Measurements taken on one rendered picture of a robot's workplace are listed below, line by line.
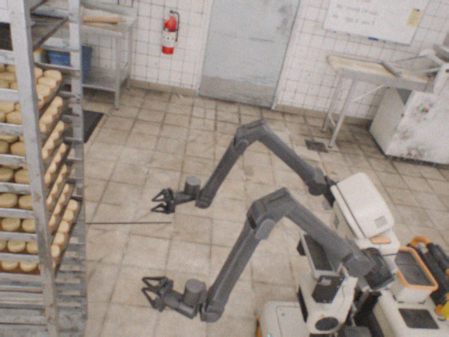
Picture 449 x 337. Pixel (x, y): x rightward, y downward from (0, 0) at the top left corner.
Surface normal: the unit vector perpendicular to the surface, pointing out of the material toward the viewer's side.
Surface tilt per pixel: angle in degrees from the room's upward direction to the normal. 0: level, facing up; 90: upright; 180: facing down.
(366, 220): 90
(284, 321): 0
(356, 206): 42
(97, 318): 0
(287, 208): 83
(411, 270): 0
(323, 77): 90
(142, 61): 90
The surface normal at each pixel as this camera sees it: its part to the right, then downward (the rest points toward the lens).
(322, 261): 0.18, -0.82
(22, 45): 0.07, 0.56
